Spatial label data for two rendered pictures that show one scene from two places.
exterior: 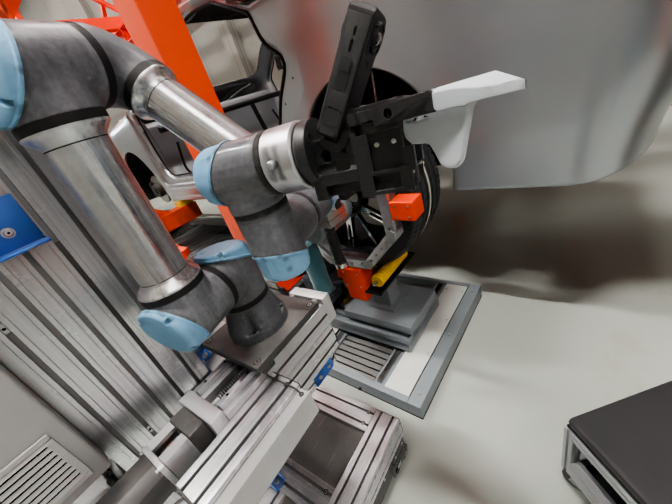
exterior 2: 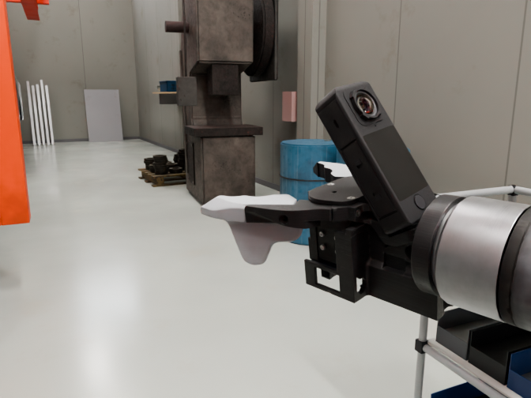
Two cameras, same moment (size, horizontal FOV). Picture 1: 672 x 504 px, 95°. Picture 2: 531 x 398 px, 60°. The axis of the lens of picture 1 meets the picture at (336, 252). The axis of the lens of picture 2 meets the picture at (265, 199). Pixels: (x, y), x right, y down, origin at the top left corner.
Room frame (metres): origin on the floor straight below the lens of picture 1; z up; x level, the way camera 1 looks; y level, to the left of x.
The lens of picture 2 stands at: (0.69, -0.03, 1.32)
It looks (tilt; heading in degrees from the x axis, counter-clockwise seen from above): 13 degrees down; 199
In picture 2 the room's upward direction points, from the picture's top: straight up
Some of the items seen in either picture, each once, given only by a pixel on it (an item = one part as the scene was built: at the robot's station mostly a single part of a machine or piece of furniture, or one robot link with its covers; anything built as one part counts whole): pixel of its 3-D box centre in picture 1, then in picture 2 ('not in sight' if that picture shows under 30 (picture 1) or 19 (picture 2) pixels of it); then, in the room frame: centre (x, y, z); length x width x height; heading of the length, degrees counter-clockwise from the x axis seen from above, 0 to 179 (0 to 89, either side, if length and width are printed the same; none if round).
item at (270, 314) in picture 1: (251, 307); not in sight; (0.65, 0.24, 0.87); 0.15 x 0.15 x 0.10
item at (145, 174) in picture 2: not in sight; (185, 163); (-5.78, -3.67, 0.24); 1.33 x 0.92 x 0.48; 137
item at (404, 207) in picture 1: (406, 207); not in sight; (0.97, -0.28, 0.85); 0.09 x 0.08 x 0.07; 43
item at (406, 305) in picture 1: (384, 285); not in sight; (1.31, -0.18, 0.32); 0.40 x 0.30 x 0.28; 43
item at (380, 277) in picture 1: (390, 266); not in sight; (1.18, -0.21, 0.51); 0.29 x 0.06 x 0.06; 133
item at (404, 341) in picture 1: (382, 310); not in sight; (1.36, -0.14, 0.13); 0.50 x 0.36 x 0.10; 43
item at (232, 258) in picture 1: (228, 271); not in sight; (0.64, 0.25, 0.98); 0.13 x 0.12 x 0.14; 151
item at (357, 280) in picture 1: (363, 275); not in sight; (1.22, -0.09, 0.48); 0.16 x 0.12 x 0.17; 133
